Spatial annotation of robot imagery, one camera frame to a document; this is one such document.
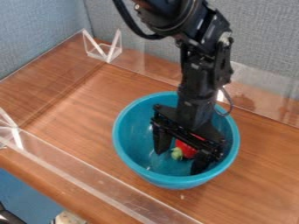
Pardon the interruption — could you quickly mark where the red toy strawberry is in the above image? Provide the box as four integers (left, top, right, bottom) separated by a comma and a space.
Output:
171, 139, 196, 160

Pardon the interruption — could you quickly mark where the blue plastic bowl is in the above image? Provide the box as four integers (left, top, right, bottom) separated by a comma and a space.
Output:
112, 91, 240, 190

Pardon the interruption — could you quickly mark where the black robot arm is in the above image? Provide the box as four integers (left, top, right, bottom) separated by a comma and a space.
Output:
112, 0, 233, 175

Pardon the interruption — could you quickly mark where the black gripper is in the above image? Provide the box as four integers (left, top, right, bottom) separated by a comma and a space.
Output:
151, 88, 224, 175

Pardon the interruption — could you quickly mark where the clear acrylic corner bracket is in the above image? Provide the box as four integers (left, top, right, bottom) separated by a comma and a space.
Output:
81, 30, 123, 63

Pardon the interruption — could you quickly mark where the clear acrylic back barrier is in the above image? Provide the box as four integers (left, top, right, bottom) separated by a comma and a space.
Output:
109, 30, 299, 130

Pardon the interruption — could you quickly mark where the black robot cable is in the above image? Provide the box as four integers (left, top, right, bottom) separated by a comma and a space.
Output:
213, 86, 236, 118

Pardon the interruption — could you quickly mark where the clear acrylic barrier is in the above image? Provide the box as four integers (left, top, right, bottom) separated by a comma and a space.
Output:
109, 30, 299, 130
0, 108, 203, 224

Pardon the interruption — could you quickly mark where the clear acrylic front barrier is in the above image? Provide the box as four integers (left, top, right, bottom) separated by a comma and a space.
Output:
0, 108, 203, 224

